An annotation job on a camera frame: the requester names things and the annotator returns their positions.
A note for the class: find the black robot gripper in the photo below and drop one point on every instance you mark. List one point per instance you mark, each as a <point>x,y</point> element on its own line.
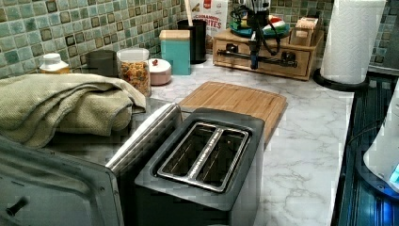
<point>257,19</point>

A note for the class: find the bamboo wooden drawer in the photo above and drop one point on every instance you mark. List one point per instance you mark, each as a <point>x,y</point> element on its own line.
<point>293,63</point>

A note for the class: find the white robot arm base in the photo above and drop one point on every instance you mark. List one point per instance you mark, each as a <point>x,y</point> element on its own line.
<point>379,165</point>

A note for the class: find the bamboo drawer cabinet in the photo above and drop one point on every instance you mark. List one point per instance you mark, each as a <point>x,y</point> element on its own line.
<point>284,42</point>

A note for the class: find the wooden tea bag box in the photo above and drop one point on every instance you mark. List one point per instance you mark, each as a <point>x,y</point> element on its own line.
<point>304,32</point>

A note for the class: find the cinnamon cereal box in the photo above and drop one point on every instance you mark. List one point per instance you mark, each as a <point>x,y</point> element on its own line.
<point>213,12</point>

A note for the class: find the black utensil holder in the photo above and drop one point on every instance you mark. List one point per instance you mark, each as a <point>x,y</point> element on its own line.
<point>197,39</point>

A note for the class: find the black paper towel holder base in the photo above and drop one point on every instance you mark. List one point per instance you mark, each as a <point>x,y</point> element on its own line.
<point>326,83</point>

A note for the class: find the bamboo cutting board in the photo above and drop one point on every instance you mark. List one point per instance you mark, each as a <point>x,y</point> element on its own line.
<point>257,103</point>

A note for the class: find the teal canister with wooden lid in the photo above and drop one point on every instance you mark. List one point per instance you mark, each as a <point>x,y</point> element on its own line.
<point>175,49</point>

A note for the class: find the pink ceramic lidded bowl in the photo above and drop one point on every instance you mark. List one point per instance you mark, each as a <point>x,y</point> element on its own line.
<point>160,71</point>

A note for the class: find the white paper towel roll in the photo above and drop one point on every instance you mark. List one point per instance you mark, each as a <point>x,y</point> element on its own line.
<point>350,40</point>

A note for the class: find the clear jar of colourful cereal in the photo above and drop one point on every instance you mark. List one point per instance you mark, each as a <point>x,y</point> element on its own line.
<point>133,66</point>

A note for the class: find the black silver toaster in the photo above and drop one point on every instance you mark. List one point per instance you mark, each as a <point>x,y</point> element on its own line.
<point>207,173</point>

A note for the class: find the dark grey cup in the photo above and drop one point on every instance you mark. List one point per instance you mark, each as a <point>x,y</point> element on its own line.
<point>102,62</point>

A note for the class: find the orange bottle with white cap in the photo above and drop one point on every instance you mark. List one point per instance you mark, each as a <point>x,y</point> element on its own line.
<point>52,63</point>

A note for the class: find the stainless steel toaster oven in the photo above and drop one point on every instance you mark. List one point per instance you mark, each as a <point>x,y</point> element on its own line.
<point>73,181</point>

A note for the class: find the olive green towel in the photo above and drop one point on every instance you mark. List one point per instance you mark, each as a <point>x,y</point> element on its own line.
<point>35,106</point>

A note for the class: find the wooden utensil handle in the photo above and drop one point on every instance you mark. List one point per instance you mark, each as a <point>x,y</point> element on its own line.
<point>188,12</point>

